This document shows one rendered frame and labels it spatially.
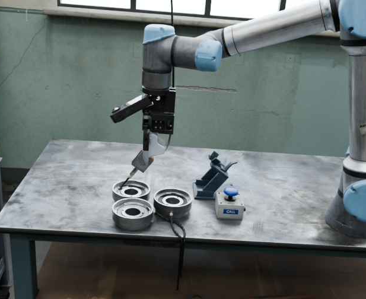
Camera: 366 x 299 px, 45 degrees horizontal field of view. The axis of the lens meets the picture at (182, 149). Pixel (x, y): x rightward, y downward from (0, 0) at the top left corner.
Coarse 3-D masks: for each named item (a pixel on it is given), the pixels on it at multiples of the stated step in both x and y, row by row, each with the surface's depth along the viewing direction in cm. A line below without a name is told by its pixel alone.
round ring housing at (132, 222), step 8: (120, 200) 118; (128, 200) 119; (136, 200) 119; (144, 200) 119; (112, 208) 114; (128, 208) 116; (136, 208) 117; (152, 208) 115; (112, 216) 114; (120, 216) 110; (128, 216) 113; (136, 216) 113; (144, 216) 111; (152, 216) 115; (120, 224) 111; (128, 224) 110; (136, 224) 111; (144, 224) 112
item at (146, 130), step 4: (144, 120) 115; (144, 124) 115; (144, 128) 114; (144, 132) 114; (148, 132) 114; (144, 136) 115; (148, 136) 115; (144, 140) 115; (148, 140) 116; (144, 144) 116; (148, 144) 117; (144, 148) 117; (148, 148) 117
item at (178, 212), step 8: (160, 192) 125; (168, 192) 126; (176, 192) 126; (184, 192) 125; (168, 200) 124; (176, 200) 124; (160, 208) 118; (168, 208) 117; (176, 208) 117; (184, 208) 118; (168, 216) 119; (176, 216) 119; (184, 216) 120
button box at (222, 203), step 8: (216, 200) 125; (224, 200) 121; (232, 200) 121; (240, 200) 122; (216, 208) 123; (224, 208) 120; (232, 208) 120; (240, 208) 120; (224, 216) 120; (232, 216) 120; (240, 216) 121
